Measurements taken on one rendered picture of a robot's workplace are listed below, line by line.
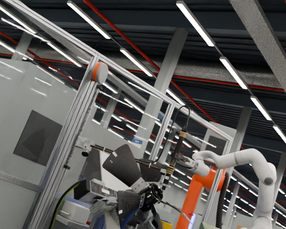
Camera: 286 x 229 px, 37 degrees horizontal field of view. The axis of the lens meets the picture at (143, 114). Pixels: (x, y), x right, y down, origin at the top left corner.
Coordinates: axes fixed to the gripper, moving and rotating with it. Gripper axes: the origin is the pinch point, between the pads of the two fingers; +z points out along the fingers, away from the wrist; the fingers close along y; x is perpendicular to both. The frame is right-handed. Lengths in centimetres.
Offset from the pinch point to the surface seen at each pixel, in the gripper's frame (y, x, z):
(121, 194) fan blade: -12, -36, 39
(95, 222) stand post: 31, -58, 17
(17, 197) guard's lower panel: 71, -61, 56
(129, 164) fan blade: 7.1, -16.9, 26.6
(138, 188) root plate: 3.2, -28.5, 16.7
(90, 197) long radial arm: 9, -44, 43
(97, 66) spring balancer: 54, 41, 48
